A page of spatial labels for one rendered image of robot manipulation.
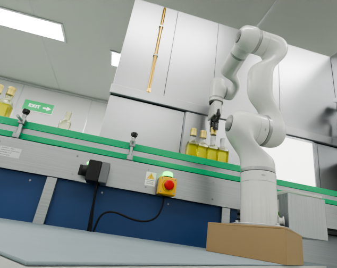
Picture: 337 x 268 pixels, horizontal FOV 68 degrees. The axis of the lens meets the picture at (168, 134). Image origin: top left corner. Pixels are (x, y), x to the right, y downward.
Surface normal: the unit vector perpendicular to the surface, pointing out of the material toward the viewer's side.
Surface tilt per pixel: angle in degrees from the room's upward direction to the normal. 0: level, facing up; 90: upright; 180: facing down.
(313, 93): 90
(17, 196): 90
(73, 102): 90
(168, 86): 90
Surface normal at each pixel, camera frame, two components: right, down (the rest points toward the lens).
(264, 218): -0.07, -0.40
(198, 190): 0.22, -0.33
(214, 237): -0.58, -0.38
